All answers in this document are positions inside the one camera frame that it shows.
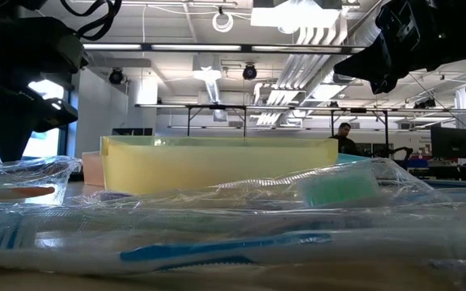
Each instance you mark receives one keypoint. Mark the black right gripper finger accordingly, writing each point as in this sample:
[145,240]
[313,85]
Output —
[366,60]
[386,77]

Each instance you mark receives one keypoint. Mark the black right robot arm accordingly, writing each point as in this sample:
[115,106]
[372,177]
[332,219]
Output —
[459,32]

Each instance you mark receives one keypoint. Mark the white LED light strip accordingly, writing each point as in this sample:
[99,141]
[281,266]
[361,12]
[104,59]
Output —
[297,48]
[196,47]
[358,50]
[111,47]

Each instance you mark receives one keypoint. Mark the large window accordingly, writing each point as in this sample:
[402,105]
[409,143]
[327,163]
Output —
[43,143]

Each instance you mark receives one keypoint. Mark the wrapped orange toothbrush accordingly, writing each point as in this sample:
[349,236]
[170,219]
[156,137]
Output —
[35,192]

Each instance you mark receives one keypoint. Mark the person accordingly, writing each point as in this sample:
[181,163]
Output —
[344,141]

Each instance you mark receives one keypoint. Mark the white ceiling light panel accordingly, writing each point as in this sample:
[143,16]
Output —
[297,16]

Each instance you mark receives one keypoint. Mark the orange translucent plastic bin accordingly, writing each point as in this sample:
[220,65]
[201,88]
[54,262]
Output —
[93,169]

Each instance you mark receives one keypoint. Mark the green translucent plastic bin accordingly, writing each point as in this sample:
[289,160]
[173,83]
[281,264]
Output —
[350,158]

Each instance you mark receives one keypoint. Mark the black computer monitor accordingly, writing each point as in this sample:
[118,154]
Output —
[451,141]

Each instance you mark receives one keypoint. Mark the blue background box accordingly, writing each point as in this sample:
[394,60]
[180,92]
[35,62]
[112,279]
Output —
[418,163]

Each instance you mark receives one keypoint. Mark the dark background desk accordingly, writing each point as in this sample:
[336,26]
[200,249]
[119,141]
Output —
[439,171]

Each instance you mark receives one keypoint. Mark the wrapped purple toothbrush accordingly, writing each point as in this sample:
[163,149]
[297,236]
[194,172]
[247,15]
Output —
[111,196]

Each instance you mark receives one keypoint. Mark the wrapped green toothbrush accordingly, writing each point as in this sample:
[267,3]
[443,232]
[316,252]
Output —
[338,190]

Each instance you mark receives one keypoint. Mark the long background light strip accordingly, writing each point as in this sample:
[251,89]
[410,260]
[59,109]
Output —
[160,105]

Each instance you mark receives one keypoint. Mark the yellow translucent plastic bin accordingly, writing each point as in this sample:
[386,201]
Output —
[217,169]

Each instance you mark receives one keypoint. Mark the wrapped blue toothbrush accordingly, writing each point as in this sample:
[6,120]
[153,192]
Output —
[217,247]

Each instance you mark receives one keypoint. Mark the silver ventilation duct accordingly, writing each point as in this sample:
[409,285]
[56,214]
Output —
[362,24]

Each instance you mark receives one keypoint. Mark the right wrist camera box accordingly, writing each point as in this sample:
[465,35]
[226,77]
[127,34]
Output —
[396,22]

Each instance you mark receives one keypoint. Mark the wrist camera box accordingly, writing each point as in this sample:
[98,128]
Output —
[69,52]
[396,22]

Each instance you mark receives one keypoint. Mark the black background rig frame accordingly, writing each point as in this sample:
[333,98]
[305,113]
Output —
[217,107]
[358,110]

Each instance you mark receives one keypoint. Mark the black background rig camera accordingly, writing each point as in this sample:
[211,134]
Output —
[426,103]

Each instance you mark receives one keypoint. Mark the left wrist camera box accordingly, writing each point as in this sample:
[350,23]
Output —
[69,52]

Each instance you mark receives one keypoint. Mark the black round overhead camera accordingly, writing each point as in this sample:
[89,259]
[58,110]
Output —
[116,77]
[249,72]

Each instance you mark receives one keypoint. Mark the black overhead frame bar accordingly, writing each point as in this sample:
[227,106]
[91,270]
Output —
[146,47]

